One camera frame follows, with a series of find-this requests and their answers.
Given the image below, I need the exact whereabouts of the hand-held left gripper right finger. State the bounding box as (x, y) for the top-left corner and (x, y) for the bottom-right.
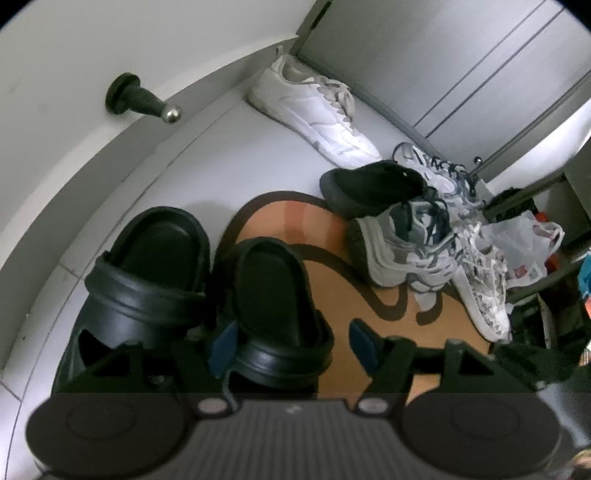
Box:
(349, 319), (539, 416)

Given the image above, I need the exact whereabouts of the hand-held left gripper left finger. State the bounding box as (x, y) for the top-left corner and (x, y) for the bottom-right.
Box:
(58, 320), (242, 417)

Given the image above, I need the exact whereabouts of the black clog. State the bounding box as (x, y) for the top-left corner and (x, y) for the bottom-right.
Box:
(50, 206), (212, 394)
(211, 237), (336, 398)

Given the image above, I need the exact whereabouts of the grey chunky sneaker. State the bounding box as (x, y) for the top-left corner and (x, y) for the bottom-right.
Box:
(392, 141), (486, 209)
(346, 198), (463, 292)

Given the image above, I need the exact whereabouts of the patterned white sneaker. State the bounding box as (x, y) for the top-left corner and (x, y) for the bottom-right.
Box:
(454, 220), (514, 343)

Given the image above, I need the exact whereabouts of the black slipper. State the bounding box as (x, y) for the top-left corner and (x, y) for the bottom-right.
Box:
(508, 295), (578, 352)
(320, 160), (428, 221)

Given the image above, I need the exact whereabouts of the plain white sneaker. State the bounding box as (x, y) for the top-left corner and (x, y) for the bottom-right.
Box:
(246, 45), (382, 170)

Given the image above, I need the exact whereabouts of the orange cartoon door mat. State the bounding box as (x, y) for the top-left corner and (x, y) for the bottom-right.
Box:
(231, 191), (492, 402)

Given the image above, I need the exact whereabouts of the white plastic bag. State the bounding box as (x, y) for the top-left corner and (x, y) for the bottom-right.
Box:
(485, 210), (565, 289)

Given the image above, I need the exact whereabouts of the black bag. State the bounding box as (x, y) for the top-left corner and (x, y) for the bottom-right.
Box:
(491, 186), (533, 209)

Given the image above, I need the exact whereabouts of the grey cabinet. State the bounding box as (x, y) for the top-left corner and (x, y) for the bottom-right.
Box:
(482, 148), (591, 305)

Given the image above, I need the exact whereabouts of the grey door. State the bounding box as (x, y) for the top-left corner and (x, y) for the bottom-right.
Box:
(295, 0), (591, 181)

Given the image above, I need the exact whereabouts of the black wall door stopper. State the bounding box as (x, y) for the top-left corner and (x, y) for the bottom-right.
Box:
(106, 72), (182, 125)

